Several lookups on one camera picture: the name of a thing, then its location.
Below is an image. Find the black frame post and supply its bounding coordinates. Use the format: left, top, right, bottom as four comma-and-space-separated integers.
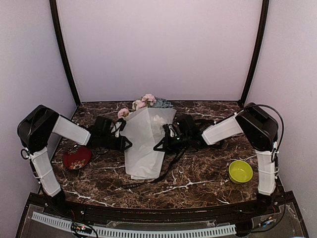
238, 0, 269, 108
49, 0, 81, 107

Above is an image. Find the white fake rose stem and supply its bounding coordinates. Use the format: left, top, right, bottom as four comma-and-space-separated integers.
132, 100, 147, 111

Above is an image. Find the black front rail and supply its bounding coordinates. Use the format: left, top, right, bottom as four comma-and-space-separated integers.
48, 193, 285, 223

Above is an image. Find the translucent white wrapping paper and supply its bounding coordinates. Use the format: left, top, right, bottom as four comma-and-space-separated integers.
121, 108, 176, 180

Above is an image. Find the white slotted cable duct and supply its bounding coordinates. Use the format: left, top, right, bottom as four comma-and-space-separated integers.
31, 212, 236, 238

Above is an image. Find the lilac hydrangea fake bunch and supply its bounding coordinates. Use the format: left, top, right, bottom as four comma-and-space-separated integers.
151, 115, 168, 133

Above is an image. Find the left black frame post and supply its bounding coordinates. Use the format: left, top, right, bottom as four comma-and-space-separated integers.
49, 0, 81, 107

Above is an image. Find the pink peony fake stem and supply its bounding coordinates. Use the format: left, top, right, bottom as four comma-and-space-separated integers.
141, 94, 157, 107

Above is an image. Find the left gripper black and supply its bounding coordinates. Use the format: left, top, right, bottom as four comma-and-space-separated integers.
101, 134, 131, 151

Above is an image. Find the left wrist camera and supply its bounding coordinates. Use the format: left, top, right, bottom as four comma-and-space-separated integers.
111, 118, 126, 138

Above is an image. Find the yellow-green bowl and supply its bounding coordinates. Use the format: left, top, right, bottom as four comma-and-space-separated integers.
228, 160, 253, 184

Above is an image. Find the blue fake rose bunch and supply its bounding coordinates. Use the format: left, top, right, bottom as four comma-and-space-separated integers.
153, 97, 174, 108

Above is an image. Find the right black frame post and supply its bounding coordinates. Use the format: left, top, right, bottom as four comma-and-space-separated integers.
238, 0, 269, 108

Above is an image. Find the red floral dish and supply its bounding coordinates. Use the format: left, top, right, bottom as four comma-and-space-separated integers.
62, 145, 92, 170

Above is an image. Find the black ribbon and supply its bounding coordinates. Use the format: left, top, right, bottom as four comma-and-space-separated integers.
121, 146, 189, 189

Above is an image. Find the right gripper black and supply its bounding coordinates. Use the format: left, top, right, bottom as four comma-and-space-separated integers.
154, 132, 190, 155

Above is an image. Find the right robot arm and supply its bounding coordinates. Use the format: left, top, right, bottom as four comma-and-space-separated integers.
153, 103, 282, 196

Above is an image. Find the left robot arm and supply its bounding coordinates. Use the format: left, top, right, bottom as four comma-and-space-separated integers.
17, 105, 132, 197

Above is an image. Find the small pink fake rose stem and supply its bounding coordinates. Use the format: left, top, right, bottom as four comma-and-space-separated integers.
117, 108, 130, 119

